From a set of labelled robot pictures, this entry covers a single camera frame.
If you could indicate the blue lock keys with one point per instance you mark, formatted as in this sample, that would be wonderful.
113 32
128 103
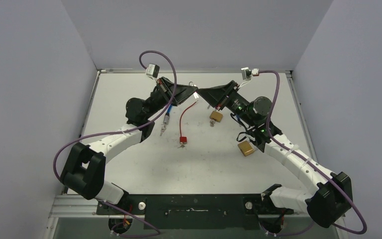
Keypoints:
163 128

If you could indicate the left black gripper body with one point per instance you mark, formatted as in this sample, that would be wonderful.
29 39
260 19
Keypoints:
164 91

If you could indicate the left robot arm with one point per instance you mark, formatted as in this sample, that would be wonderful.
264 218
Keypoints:
84 169

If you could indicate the brass padlock long shackle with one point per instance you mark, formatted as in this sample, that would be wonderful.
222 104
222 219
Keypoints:
216 115

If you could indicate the brass padlock short shackle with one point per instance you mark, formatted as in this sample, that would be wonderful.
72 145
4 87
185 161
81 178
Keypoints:
246 148

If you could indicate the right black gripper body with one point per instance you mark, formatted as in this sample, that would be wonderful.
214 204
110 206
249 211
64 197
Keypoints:
226 96

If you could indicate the red cable padlock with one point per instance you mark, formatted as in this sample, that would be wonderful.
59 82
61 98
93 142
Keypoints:
183 139

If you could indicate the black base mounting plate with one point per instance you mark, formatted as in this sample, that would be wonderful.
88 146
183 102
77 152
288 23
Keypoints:
196 211

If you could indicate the blue cable lock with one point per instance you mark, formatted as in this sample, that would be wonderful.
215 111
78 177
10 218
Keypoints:
166 117

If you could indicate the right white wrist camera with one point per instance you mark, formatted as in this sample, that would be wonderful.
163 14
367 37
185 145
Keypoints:
247 75

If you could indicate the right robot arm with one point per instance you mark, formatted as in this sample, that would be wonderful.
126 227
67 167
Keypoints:
325 193

